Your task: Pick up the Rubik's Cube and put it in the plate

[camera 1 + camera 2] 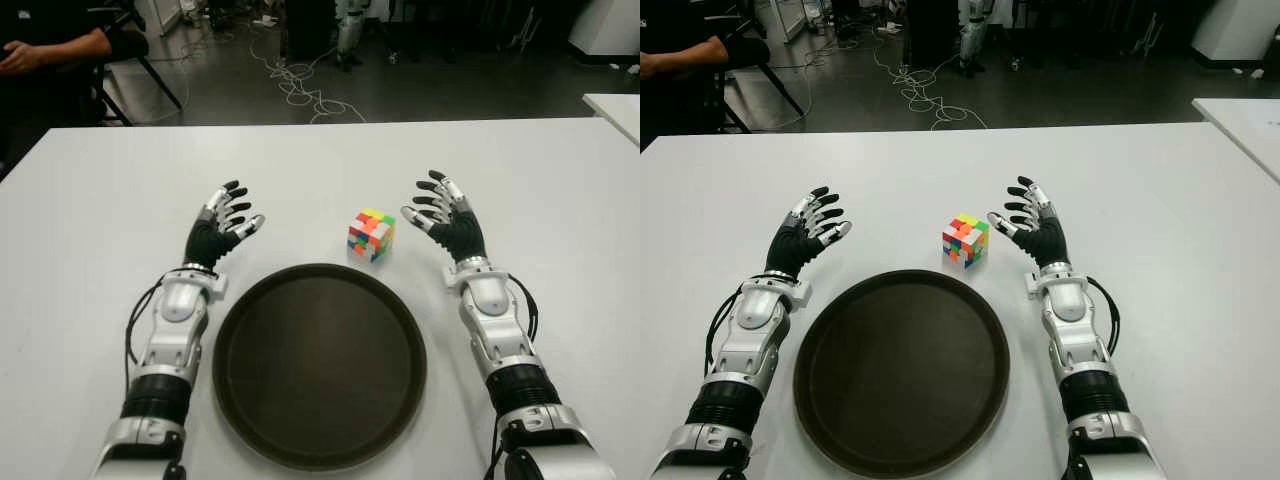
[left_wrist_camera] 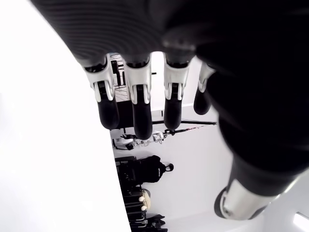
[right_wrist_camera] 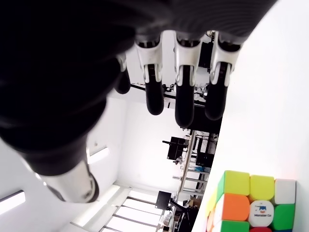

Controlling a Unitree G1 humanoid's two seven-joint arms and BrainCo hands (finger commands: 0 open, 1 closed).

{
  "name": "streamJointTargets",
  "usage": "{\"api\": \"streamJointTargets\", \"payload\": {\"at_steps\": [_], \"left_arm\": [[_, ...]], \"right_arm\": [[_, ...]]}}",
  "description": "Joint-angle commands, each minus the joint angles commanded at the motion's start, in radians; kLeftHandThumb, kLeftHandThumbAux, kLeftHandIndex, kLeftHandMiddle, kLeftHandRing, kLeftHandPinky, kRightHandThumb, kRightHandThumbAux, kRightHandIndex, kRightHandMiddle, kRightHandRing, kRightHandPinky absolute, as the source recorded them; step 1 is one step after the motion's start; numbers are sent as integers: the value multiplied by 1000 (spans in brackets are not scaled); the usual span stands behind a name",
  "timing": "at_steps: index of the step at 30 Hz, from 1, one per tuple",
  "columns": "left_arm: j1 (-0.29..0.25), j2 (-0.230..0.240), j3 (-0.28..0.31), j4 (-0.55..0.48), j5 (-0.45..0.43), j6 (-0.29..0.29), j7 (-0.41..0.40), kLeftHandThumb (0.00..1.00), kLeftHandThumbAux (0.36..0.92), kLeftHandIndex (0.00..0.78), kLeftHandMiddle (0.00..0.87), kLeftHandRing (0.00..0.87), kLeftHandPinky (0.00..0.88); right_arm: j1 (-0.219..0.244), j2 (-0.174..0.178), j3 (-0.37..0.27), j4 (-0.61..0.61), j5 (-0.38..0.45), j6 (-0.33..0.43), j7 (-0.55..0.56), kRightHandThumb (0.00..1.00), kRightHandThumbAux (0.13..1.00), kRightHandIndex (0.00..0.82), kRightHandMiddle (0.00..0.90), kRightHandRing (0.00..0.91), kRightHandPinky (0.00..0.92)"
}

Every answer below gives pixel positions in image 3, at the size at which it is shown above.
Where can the metal shelf frame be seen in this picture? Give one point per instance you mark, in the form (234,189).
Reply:
(190,166)

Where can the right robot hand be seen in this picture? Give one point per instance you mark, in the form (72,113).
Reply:
(60,72)

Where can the multicoloured Rubik's cube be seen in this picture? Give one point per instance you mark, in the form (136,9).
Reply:
(236,210)

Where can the black computer monitor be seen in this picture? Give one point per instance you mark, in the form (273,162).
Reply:
(176,147)
(163,200)

